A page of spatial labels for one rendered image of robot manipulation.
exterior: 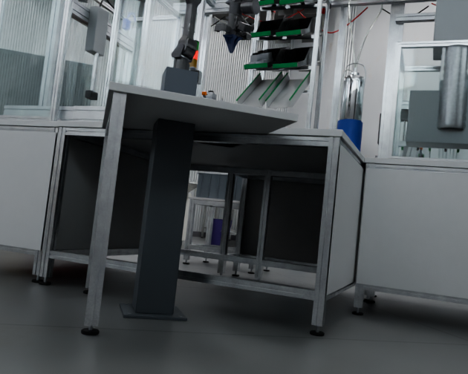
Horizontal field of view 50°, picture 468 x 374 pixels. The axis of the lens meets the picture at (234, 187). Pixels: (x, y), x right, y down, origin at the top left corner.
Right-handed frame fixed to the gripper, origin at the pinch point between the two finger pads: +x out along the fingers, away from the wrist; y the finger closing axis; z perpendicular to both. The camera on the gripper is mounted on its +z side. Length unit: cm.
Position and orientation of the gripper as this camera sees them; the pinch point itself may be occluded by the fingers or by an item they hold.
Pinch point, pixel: (232, 44)
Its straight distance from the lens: 221.8
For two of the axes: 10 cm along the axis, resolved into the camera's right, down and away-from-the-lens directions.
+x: -1.1, 9.9, 1.0
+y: 6.1, -0.2, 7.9
